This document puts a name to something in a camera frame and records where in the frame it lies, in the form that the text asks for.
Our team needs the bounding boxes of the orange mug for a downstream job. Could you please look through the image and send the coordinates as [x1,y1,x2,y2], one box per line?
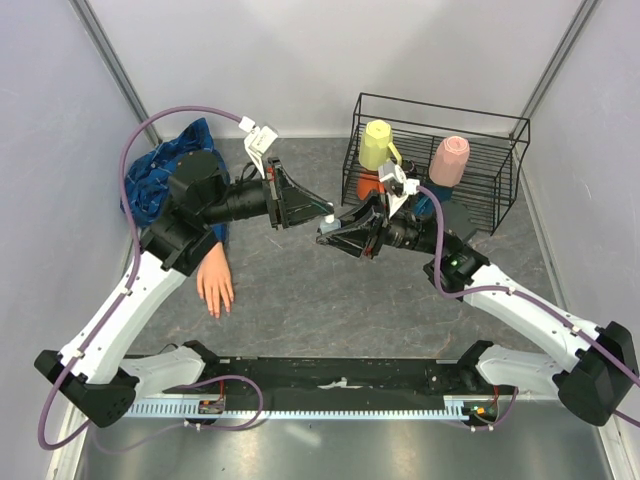
[356,171,385,200]

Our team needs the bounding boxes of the blue mug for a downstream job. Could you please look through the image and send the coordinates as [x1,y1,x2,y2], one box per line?
[413,183,453,216]

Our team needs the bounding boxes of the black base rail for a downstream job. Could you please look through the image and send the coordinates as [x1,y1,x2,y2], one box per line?
[161,355,516,412]

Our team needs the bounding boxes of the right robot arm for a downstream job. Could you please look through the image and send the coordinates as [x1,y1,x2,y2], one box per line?
[317,193,639,427]

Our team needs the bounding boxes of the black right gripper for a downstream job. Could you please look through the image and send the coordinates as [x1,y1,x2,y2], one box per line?
[317,188,443,259]

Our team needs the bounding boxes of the black mug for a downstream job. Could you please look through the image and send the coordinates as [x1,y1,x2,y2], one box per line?
[401,159,418,178]

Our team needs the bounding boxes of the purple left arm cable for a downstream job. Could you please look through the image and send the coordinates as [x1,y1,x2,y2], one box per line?
[37,104,246,451]

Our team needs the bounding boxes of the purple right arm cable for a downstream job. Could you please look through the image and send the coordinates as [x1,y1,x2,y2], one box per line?
[418,185,640,429]

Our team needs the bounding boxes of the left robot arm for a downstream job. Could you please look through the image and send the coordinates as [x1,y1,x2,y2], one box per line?
[34,150,334,428]

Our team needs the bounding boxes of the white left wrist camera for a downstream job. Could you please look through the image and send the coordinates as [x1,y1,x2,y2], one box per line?
[238,116,279,179]

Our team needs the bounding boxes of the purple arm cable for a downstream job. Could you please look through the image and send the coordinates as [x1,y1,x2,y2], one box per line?
[418,185,640,429]
[37,104,246,451]

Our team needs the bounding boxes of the pink faceted mug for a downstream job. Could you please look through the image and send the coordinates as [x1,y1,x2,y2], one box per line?
[429,136,470,188]

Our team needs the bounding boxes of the clear nail polish bottle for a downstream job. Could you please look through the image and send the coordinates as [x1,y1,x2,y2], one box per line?
[319,214,341,235]

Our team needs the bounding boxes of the yellow faceted mug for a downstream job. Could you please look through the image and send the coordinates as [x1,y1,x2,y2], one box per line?
[358,119,402,171]

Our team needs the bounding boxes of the mannequin hand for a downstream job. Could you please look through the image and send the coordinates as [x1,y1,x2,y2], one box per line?
[196,242,235,319]

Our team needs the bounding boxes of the blue plaid shirt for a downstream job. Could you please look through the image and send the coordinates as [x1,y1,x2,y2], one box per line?
[124,118,229,229]

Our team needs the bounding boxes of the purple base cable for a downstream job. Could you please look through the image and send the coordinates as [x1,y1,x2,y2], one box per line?
[92,374,264,455]

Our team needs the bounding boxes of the black wire rack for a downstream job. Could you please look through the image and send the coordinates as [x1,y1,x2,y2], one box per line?
[341,92,530,234]

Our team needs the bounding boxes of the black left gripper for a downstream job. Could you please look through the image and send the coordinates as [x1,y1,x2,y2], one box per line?
[203,157,335,230]

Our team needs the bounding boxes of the light blue cable duct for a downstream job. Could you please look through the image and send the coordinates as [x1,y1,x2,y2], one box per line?
[124,396,469,421]

